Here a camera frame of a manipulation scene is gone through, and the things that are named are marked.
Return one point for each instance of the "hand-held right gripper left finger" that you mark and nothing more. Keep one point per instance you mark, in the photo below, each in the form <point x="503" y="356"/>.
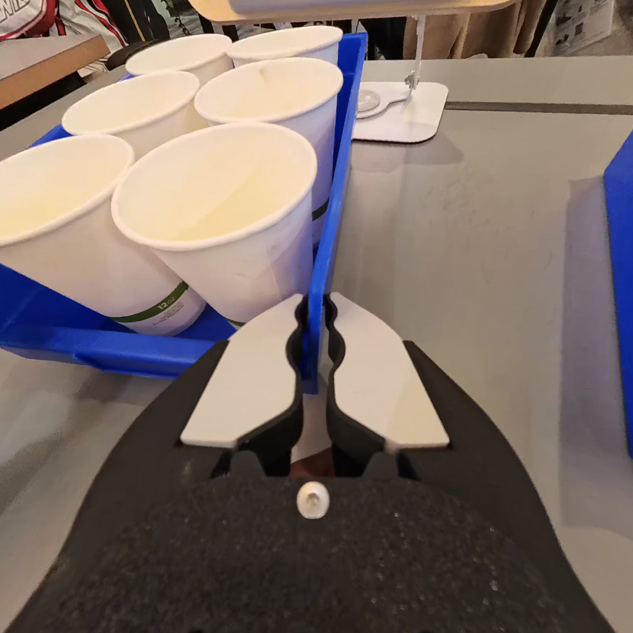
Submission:
<point x="242" y="390"/>

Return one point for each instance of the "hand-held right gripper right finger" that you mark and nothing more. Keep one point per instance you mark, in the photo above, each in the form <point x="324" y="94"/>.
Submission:
<point x="385" y="390"/>

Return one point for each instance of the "blue plastic bin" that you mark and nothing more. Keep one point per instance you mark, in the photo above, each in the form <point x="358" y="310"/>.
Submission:
<point x="123" y="353"/>
<point x="622" y="296"/>

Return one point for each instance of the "cluster of white cups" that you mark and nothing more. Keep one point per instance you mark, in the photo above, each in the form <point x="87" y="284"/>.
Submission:
<point x="212" y="198"/>

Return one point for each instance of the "instruction sheet on tablet stand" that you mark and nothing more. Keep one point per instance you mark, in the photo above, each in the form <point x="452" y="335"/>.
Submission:
<point x="415" y="118"/>

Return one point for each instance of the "beige hanging coat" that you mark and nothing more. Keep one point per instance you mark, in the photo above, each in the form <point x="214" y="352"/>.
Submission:
<point x="470" y="34"/>

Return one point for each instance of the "grey side table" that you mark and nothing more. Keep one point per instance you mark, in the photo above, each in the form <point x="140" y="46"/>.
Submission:
<point x="39" y="59"/>

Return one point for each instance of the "white red printed garment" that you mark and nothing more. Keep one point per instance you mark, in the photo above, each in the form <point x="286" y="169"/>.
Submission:
<point x="89" y="20"/>

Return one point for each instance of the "white printed poster panel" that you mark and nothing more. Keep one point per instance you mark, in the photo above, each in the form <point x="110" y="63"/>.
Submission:
<point x="583" y="24"/>

